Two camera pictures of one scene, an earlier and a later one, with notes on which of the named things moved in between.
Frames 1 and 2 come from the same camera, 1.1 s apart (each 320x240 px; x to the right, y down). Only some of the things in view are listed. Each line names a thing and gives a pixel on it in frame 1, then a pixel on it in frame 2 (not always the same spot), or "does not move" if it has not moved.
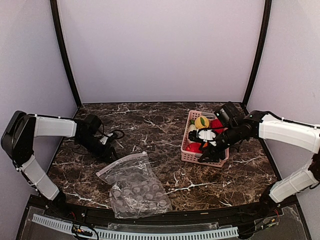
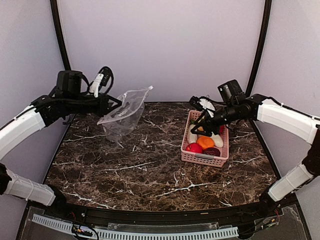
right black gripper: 209,152 to 208,121
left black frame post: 56,16 does not move
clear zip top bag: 135,191 to 118,124
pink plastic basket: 191,157 does not move
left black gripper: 106,152 to 103,108
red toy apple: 194,147 does not move
